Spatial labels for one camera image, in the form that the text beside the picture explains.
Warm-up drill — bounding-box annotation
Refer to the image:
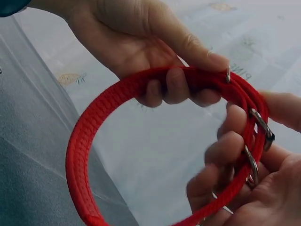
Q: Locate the person's right hand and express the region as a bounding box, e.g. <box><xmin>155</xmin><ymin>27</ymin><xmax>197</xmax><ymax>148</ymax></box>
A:
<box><xmin>186</xmin><ymin>90</ymin><xmax>301</xmax><ymax>226</ymax></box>

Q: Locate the person's left hand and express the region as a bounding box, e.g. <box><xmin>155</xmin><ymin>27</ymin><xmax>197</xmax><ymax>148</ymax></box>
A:
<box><xmin>66</xmin><ymin>0</ymin><xmax>230</xmax><ymax>108</ymax></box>

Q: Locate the red collar with metal buckle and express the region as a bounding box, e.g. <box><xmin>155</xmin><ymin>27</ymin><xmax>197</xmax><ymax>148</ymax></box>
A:
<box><xmin>65</xmin><ymin>66</ymin><xmax>275</xmax><ymax>226</ymax></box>

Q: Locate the person's left forearm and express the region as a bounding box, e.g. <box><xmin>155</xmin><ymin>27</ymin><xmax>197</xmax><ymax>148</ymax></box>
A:
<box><xmin>26</xmin><ymin>0</ymin><xmax>84</xmax><ymax>22</ymax></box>

